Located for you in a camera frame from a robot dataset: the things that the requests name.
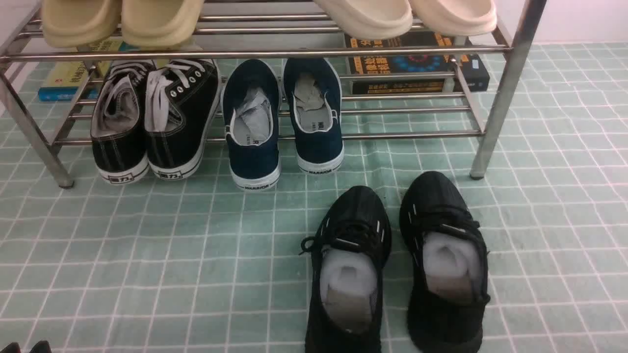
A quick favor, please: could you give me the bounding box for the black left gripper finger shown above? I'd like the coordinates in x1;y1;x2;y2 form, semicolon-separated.
0;342;22;353

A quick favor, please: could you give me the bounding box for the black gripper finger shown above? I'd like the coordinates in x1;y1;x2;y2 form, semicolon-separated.
29;340;53;353

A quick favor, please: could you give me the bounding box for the black canvas sneaker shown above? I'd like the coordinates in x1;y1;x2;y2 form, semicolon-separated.
90;60;156;185
144;59;222;181

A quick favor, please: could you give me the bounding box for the stainless steel shoe rack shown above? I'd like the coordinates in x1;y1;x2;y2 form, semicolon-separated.
1;0;547;189

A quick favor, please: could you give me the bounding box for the yellow and blue book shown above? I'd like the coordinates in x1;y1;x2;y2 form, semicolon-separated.
38;38;138;102

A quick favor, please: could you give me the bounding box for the left black knit sneaker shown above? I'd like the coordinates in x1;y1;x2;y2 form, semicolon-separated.
301;186;392;353

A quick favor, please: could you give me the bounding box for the black knit sneaker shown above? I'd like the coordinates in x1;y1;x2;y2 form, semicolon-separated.
301;186;392;353
399;171;491;353

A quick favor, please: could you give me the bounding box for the left navy slip-on shoe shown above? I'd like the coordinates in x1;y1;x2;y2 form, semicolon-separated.
221;59;283;191

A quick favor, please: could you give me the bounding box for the navy slip-on shoe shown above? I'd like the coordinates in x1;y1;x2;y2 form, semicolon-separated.
281;57;344;175
221;59;283;191

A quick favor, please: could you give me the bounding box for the left tan foam slipper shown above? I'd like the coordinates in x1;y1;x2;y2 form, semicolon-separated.
40;0;123;48

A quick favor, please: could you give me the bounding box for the tan foam slipper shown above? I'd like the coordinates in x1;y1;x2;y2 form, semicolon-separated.
121;0;205;48
40;0;123;48

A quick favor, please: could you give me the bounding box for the right navy slip-on shoe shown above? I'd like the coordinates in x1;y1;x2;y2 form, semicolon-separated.
281;57;344;175

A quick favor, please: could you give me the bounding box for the right black knit sneaker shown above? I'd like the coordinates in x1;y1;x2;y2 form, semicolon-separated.
399;171;491;353

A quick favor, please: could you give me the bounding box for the left cream foam slipper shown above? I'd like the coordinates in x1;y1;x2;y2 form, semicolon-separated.
314;0;414;40

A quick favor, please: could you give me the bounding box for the cream foam slipper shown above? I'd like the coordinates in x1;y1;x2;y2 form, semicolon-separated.
314;0;414;40
409;0;497;37

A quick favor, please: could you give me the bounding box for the black book with orange text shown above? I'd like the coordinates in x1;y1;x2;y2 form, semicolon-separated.
344;31;490;95

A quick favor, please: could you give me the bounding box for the right cream foam slipper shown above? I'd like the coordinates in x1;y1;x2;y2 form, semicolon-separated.
409;0;497;37

